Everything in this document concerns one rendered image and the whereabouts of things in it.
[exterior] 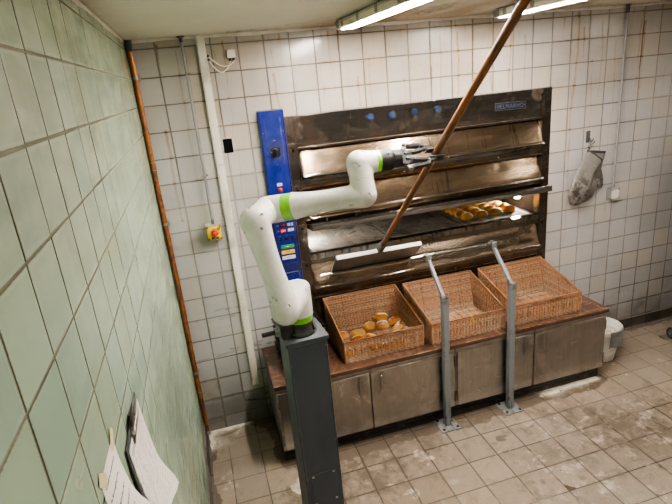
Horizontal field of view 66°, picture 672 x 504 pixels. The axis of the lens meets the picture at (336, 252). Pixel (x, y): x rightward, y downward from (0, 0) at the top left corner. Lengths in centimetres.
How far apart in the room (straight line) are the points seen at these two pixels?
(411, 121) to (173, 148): 154
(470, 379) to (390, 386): 59
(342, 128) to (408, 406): 188
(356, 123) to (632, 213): 247
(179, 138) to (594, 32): 293
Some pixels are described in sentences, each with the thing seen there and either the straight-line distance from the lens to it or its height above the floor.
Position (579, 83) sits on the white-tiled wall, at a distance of 425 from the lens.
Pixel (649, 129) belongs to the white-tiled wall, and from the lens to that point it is 475.
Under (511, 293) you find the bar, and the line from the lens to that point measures 350.
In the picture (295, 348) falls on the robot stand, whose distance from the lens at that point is 237.
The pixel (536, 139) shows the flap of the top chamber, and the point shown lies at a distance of 406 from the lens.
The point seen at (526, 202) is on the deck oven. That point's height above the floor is 124.
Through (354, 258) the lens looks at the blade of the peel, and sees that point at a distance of 308.
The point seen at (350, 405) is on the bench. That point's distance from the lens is 342.
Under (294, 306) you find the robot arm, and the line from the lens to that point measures 217.
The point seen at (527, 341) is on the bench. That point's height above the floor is 47.
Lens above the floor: 231
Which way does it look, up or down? 19 degrees down
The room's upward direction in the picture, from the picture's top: 6 degrees counter-clockwise
